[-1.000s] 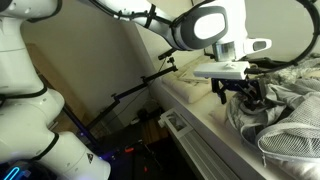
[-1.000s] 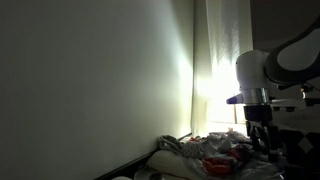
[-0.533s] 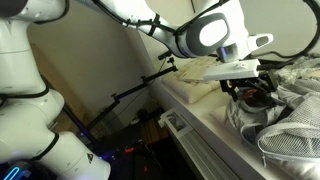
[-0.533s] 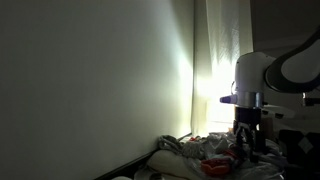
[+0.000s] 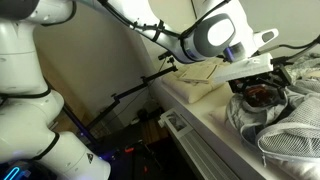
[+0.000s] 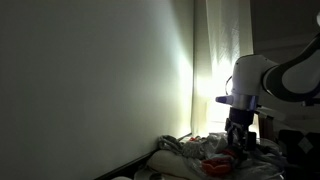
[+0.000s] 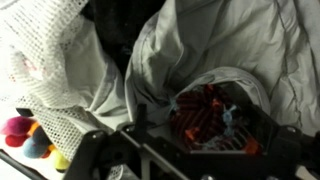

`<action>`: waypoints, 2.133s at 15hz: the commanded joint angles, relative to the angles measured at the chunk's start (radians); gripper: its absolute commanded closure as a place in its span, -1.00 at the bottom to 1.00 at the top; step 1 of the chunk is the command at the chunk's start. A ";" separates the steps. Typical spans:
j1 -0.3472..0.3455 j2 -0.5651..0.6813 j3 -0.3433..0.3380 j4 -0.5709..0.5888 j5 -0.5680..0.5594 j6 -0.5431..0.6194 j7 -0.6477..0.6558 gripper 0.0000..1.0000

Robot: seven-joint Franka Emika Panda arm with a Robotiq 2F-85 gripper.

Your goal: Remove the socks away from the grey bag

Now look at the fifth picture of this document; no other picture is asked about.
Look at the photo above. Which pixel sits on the cream paper booklet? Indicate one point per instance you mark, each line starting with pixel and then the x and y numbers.
pixel 198 73

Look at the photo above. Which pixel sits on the white slatted panel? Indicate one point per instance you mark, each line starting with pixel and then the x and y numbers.
pixel 196 150

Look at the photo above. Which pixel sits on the framed black and white photo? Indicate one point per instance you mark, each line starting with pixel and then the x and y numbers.
pixel 176 121

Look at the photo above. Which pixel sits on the black articulated camera stand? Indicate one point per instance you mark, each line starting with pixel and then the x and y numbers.
pixel 150 80

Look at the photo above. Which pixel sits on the black bar camera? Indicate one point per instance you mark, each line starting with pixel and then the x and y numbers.
pixel 165 55

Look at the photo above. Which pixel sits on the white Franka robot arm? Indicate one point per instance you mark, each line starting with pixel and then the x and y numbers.
pixel 26 126

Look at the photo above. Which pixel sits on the white wrist camera mount plate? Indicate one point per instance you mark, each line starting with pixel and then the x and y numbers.
pixel 243 68

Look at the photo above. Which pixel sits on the grey mesh laundry bag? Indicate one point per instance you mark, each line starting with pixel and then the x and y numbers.
pixel 286 136

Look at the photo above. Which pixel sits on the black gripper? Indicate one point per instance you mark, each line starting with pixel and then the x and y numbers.
pixel 261 80

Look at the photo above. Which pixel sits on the red brown cloth item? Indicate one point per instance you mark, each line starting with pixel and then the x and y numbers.
pixel 258 95

